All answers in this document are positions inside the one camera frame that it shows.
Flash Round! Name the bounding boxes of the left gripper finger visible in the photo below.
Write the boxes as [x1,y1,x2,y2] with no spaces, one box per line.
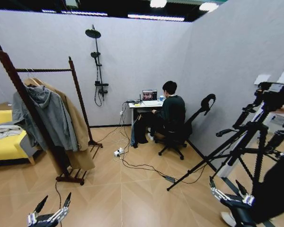
[49,192,72,223]
[27,195,49,224]

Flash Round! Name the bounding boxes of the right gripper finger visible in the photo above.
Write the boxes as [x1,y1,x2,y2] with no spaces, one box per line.
[235,180,256,206]
[209,175,231,202]

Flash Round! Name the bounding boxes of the grey white crumpled garment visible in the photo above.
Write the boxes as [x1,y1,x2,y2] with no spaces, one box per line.
[0,122,22,140]

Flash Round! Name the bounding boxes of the wooden clothes hanger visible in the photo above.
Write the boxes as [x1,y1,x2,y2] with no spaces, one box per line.
[23,70,46,87]

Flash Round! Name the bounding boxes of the white shoe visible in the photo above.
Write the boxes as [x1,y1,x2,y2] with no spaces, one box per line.
[221,211,237,227]

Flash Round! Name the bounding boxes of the person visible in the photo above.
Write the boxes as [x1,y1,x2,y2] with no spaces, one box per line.
[250,160,284,224]
[147,80,186,142]

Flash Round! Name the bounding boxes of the black office chair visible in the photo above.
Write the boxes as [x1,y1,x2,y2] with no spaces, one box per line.
[154,94,217,161]

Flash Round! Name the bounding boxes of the yellow sofa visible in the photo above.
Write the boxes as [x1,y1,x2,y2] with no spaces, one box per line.
[0,109,42,166]

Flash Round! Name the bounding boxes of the beige long coat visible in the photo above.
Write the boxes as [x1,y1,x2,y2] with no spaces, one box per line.
[39,81,96,175]

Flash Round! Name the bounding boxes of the grey hooded jacket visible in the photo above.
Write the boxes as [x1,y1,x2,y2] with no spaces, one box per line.
[11,84,79,152]

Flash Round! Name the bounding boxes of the dark trousers on desk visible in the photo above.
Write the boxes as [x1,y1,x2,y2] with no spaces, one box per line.
[130,114,149,148]

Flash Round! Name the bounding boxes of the dark wooden clothes rack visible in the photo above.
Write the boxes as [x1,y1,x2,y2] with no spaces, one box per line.
[0,42,104,186]

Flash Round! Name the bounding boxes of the cardboard box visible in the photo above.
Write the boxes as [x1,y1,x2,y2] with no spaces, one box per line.
[0,102,14,112]

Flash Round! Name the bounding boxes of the white desk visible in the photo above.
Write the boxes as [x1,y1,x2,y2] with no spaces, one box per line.
[128,100,164,128]

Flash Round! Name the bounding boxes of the open laptop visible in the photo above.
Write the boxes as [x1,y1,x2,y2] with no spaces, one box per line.
[142,89,163,107]

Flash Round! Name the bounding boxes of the black shower set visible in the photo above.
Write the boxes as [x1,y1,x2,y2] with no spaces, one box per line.
[85,24,109,107]

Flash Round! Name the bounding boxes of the round ceiling light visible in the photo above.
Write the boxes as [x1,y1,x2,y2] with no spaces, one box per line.
[149,0,168,8]
[198,1,220,13]

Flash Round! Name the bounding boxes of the long ceiling light strip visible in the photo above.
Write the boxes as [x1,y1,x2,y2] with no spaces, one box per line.
[41,9,108,17]
[127,13,192,23]

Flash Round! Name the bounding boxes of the thin dark floor cable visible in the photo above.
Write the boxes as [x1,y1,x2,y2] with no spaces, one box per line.
[55,178,62,211]

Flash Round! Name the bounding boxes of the black camera tripod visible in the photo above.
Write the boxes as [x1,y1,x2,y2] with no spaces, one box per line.
[167,111,284,192]

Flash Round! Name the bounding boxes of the black floor cable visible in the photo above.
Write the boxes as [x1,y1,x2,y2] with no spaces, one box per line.
[122,152,208,184]

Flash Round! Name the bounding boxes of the white cable bundle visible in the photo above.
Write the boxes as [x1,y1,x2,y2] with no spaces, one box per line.
[111,104,133,163]

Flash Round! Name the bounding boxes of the black video camera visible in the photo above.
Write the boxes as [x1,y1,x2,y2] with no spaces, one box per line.
[231,81,284,130]

